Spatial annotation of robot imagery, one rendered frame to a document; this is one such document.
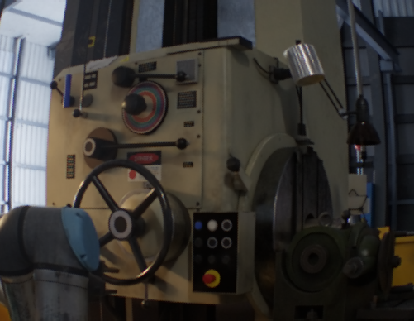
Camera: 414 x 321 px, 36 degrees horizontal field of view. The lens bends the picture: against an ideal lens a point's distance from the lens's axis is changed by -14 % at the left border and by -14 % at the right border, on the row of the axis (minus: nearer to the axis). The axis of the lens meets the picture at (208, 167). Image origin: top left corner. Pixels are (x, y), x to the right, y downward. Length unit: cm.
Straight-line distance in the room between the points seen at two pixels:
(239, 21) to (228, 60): 79
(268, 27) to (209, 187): 97
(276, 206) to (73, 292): 110
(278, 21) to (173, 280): 122
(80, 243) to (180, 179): 104
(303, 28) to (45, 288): 193
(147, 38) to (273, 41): 64
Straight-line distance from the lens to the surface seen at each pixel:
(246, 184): 218
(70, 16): 365
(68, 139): 255
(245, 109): 229
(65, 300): 125
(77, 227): 125
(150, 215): 215
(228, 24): 303
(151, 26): 325
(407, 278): 442
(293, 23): 290
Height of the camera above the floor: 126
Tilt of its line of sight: 6 degrees up
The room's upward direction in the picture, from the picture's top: 1 degrees clockwise
